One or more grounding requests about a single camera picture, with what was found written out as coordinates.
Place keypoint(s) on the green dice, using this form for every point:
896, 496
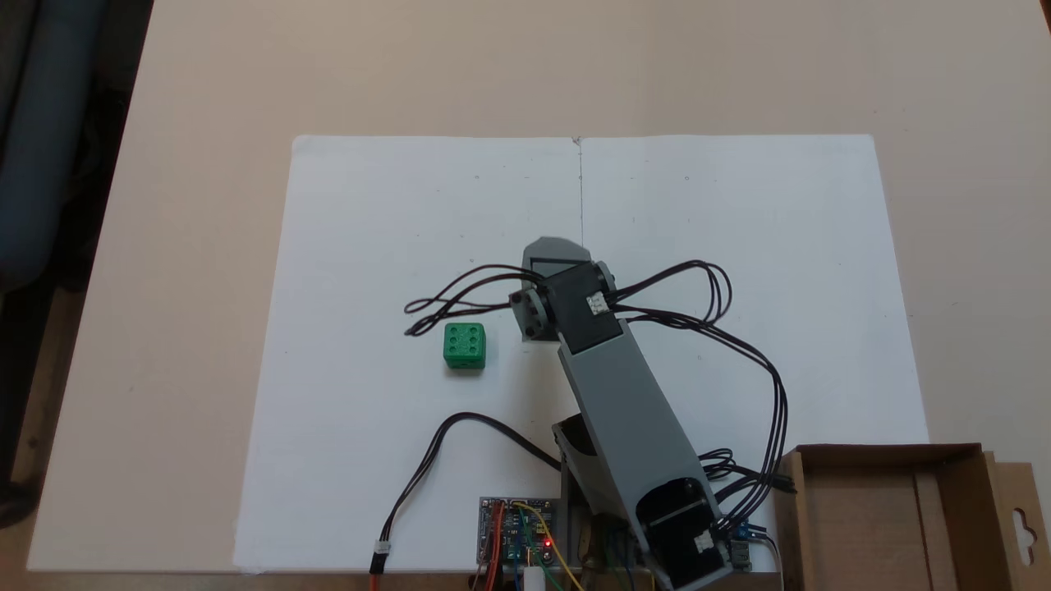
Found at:
464, 345

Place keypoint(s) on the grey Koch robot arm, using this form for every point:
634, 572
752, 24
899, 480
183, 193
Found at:
624, 410

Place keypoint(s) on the white cylindrical part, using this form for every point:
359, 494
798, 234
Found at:
534, 579

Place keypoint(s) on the blue circuit board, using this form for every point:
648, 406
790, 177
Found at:
743, 546

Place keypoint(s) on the brown cardboard box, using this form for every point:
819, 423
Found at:
862, 525

